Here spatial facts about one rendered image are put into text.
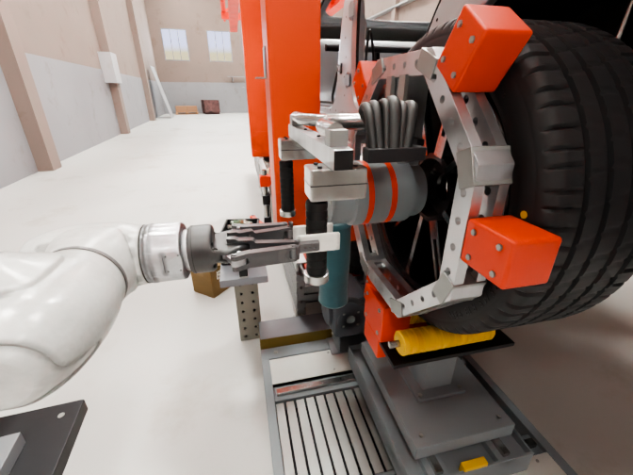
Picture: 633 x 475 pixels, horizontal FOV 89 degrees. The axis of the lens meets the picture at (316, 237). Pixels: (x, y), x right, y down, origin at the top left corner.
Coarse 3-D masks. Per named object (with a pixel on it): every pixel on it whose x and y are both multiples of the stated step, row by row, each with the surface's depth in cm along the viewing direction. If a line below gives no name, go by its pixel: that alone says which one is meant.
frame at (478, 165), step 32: (384, 64) 68; (416, 64) 57; (384, 96) 78; (448, 96) 49; (480, 96) 49; (448, 128) 49; (480, 128) 48; (480, 160) 44; (512, 160) 45; (480, 192) 46; (384, 256) 92; (448, 256) 52; (384, 288) 79; (448, 288) 53; (480, 288) 54
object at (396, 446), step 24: (360, 360) 119; (360, 384) 113; (384, 408) 101; (384, 432) 94; (408, 456) 87; (432, 456) 84; (456, 456) 87; (480, 456) 87; (504, 456) 85; (528, 456) 86
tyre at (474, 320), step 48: (528, 48) 46; (576, 48) 48; (624, 48) 50; (528, 96) 45; (576, 96) 44; (624, 96) 46; (528, 144) 45; (576, 144) 43; (624, 144) 44; (528, 192) 46; (576, 192) 44; (624, 192) 45; (384, 240) 97; (576, 240) 46; (624, 240) 48; (528, 288) 49; (576, 288) 52
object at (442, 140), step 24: (432, 120) 89; (432, 144) 74; (432, 168) 79; (456, 168) 65; (432, 192) 80; (432, 216) 77; (408, 240) 95; (432, 240) 75; (408, 264) 88; (432, 264) 89
